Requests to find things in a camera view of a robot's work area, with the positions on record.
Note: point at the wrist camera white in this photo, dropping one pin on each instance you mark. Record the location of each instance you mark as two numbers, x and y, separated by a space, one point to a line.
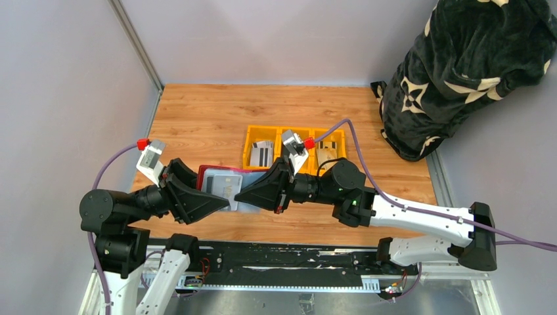
296 150
149 163

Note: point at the silver VIP credit card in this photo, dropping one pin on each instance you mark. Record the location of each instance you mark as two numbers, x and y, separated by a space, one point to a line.
224 186

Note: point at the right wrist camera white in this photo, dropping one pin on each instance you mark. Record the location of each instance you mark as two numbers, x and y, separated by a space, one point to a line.
296 150

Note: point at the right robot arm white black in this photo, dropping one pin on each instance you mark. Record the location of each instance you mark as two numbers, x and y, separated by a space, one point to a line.
462 235

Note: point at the middle yellow bin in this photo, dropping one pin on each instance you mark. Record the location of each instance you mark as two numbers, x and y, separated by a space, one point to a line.
304 152

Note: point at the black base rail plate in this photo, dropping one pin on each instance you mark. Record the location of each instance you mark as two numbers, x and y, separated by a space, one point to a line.
273 265

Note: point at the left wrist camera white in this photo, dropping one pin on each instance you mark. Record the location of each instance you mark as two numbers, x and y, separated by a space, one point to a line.
149 163

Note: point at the gold cards stack in bin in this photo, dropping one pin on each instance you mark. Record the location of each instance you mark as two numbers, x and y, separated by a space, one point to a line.
326 151

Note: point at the aluminium frame post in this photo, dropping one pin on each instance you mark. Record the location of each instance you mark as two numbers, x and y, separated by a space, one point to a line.
132 35

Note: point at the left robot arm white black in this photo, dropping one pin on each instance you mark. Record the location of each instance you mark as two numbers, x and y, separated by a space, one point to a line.
119 250

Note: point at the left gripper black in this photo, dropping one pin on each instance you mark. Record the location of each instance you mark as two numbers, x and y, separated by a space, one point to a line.
190 204

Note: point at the white striped cards stack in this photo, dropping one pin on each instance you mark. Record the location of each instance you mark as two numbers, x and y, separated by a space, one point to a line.
262 153

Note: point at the red card holder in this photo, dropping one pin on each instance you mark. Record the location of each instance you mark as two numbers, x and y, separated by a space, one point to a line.
249 177

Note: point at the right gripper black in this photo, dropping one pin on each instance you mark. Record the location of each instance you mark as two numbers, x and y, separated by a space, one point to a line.
273 190

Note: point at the right yellow bin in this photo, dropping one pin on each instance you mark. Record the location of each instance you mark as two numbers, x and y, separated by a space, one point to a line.
337 136

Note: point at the black patterned blanket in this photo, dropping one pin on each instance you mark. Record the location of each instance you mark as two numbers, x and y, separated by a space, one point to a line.
469 55

